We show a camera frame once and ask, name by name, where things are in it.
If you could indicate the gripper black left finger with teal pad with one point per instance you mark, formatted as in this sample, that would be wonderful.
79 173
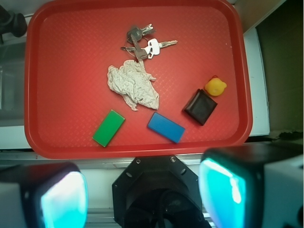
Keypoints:
51 195

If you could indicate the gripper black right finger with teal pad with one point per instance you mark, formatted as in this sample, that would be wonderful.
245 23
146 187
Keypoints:
255 185

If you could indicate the yellow rubber duck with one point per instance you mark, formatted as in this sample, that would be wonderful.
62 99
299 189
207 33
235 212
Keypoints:
215 86

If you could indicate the green rectangular block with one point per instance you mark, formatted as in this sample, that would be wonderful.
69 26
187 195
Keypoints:
108 128

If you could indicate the black leather wallet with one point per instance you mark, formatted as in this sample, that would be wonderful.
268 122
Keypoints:
200 107

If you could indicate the blue rectangular block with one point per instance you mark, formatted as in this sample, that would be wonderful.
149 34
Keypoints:
166 127

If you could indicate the red plastic tray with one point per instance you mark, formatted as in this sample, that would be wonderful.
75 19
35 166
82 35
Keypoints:
70 45

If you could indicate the crumpled white cloth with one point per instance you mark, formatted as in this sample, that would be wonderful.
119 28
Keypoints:
134 84

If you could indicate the bunch of silver keys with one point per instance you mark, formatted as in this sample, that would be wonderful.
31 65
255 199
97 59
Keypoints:
138 45

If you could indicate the black knob object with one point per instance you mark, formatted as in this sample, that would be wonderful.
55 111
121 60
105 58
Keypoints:
10 22

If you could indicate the black octagonal mount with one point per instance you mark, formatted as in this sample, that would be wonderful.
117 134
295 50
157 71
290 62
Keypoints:
158 192

